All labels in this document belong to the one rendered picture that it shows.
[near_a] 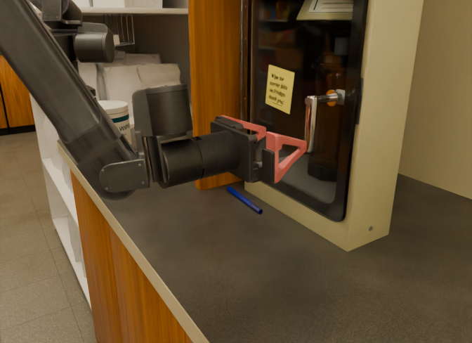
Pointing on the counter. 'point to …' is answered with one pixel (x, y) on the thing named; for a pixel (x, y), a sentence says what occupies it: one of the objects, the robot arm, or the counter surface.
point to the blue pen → (244, 200)
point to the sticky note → (279, 88)
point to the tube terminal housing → (371, 124)
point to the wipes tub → (119, 115)
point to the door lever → (315, 115)
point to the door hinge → (241, 48)
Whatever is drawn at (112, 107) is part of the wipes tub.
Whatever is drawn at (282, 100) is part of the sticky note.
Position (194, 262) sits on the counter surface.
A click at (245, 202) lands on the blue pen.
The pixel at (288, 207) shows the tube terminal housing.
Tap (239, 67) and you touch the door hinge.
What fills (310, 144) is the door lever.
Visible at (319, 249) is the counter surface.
